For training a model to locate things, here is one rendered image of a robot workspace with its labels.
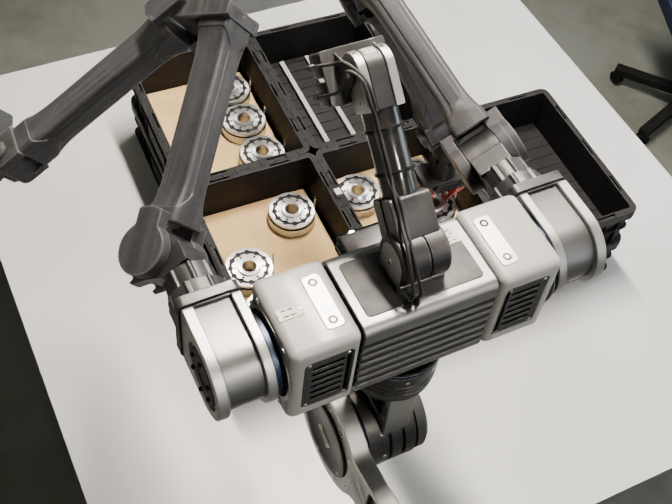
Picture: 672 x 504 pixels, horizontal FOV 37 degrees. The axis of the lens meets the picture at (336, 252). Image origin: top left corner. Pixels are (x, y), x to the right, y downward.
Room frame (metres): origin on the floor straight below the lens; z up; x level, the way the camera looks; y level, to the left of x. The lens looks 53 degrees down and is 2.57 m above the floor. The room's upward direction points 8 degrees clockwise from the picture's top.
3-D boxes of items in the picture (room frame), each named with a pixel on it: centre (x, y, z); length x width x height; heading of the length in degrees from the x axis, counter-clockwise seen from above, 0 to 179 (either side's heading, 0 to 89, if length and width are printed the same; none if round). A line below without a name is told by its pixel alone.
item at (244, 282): (1.23, 0.17, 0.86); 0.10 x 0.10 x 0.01
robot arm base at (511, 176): (1.01, -0.25, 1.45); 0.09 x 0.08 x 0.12; 122
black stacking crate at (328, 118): (1.77, 0.05, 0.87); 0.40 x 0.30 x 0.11; 30
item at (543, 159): (1.57, -0.41, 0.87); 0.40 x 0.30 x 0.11; 30
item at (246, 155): (1.56, 0.20, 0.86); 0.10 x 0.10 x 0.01
